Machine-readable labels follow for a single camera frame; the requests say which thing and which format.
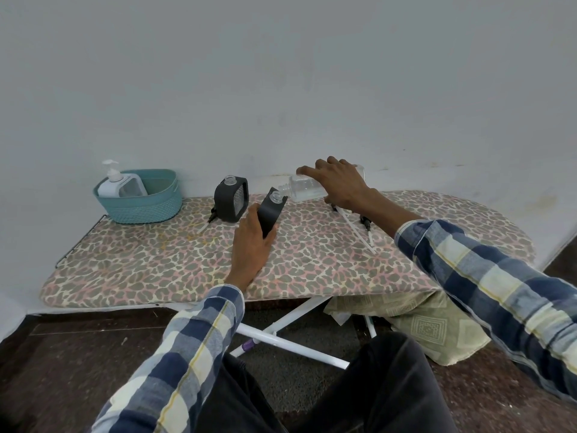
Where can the leopard print ironing board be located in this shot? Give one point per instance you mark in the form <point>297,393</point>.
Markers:
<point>158,266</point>

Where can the person's black trousers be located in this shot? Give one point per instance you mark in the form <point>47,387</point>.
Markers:
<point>387,387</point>

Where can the tall clear plastic bottle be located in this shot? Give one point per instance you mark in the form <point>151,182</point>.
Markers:
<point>304,189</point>

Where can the person's right hand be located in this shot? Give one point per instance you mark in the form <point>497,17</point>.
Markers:
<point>345,184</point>

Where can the person's left forearm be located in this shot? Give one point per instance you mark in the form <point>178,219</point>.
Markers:
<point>189,356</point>

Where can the teal plastic basket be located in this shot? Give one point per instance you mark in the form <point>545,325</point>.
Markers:
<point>144,209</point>

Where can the person's left hand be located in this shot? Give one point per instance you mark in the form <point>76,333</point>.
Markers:
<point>250,252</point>

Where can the person's right forearm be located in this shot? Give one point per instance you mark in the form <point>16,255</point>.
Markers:
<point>487,275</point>

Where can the black soap dispenser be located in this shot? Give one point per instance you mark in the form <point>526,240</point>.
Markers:
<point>270,216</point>
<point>225,202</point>

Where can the white square dispenser bottle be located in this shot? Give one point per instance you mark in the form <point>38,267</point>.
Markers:
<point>128,187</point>

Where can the long-tube black pump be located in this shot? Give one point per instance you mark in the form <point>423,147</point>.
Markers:
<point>356,229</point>

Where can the white pump head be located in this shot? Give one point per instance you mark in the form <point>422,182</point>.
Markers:
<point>113,175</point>

